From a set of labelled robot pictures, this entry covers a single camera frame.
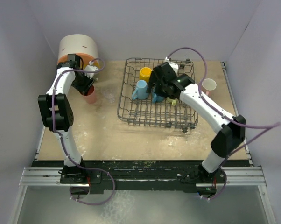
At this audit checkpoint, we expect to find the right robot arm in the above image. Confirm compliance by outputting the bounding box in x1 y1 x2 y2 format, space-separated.
148 62 246 182

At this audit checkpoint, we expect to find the light blue mug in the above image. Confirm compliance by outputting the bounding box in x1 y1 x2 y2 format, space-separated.
132 80 149 100

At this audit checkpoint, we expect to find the light green mug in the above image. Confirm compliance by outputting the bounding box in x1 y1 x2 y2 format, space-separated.
166 98 176 106

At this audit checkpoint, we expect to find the salmon pink tumbler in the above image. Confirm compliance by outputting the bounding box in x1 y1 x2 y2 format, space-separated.
83 85 97 104

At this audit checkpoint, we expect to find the yellow mug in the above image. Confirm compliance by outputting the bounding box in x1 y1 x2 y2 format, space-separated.
139 67 152 83

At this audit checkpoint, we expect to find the grey wire dish rack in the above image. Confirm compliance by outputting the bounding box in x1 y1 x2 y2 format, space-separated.
117 58 198 133

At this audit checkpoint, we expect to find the teal blue mug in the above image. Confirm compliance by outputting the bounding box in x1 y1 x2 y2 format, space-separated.
152 93 164 104

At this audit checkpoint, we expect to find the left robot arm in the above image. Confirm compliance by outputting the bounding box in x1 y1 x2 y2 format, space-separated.
37 54 94 183

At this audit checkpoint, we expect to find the round drawer cabinet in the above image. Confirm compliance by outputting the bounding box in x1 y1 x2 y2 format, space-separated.
57 34 99 69

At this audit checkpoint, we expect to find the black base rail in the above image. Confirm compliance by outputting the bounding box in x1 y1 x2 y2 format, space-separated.
32 160 250 195

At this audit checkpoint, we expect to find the pink faceted mug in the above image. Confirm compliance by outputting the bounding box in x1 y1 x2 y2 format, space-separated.
202 78 217 96

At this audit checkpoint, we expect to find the aluminium frame rail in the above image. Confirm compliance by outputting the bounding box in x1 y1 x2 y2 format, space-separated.
20 167 267 186

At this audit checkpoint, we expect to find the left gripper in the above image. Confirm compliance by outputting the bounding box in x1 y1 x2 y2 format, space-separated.
71 71 95 96

